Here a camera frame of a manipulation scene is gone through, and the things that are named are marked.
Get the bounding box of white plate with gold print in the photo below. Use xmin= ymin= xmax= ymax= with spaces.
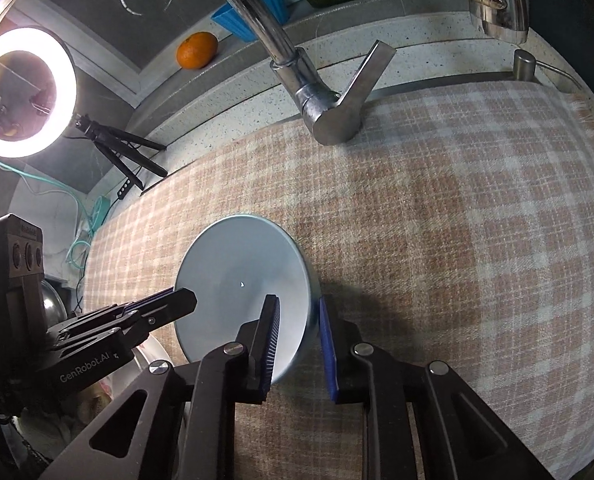
xmin=132 ymin=335 xmax=174 ymax=377

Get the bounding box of steel sink knob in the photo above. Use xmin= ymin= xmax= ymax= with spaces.
xmin=513 ymin=49 xmax=585 ymax=93

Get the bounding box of ring light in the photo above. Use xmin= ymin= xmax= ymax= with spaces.
xmin=0 ymin=25 xmax=78 ymax=157

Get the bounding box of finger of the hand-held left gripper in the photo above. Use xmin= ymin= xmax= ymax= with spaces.
xmin=64 ymin=286 xmax=176 ymax=328
xmin=52 ymin=288 xmax=198 ymax=349

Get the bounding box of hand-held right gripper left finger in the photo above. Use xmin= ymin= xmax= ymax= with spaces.
xmin=37 ymin=294 xmax=282 ymax=480

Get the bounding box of beige checked cloth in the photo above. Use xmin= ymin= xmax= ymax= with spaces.
xmin=80 ymin=80 xmax=594 ymax=480

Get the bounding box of light blue bowl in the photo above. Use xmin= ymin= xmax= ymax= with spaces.
xmin=173 ymin=214 xmax=323 ymax=386

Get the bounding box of orange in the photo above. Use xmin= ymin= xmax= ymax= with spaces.
xmin=177 ymin=31 xmax=219 ymax=70

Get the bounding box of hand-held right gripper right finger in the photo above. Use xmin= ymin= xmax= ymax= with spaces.
xmin=318 ymin=296 xmax=558 ymax=480

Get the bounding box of large steel bowl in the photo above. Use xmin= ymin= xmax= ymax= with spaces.
xmin=40 ymin=280 xmax=78 ymax=327

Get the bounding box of chrome faucet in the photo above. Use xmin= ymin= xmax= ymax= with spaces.
xmin=189 ymin=0 xmax=530 ymax=147

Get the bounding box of person's left hand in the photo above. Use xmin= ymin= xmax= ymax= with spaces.
xmin=14 ymin=380 xmax=114 ymax=461

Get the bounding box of teal cable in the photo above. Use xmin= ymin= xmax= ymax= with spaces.
xmin=0 ymin=155 xmax=110 ymax=271

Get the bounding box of blue plastic container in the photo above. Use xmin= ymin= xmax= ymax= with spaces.
xmin=212 ymin=0 xmax=288 ymax=42

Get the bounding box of black tripod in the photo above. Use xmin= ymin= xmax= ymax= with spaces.
xmin=74 ymin=114 xmax=169 ymax=201

